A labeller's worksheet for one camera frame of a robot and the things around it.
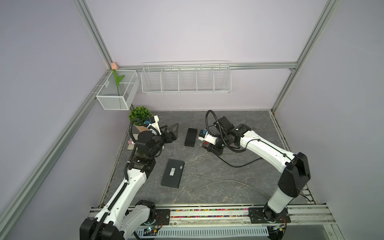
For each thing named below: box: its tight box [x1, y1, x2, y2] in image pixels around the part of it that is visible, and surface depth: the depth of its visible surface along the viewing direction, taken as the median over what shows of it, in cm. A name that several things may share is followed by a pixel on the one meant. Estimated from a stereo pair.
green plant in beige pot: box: [129, 106, 153, 133], surface depth 99 cm
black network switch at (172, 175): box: [160, 158, 185, 189], surface depth 88 cm
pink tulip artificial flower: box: [111, 62, 125, 96], surface depth 92 cm
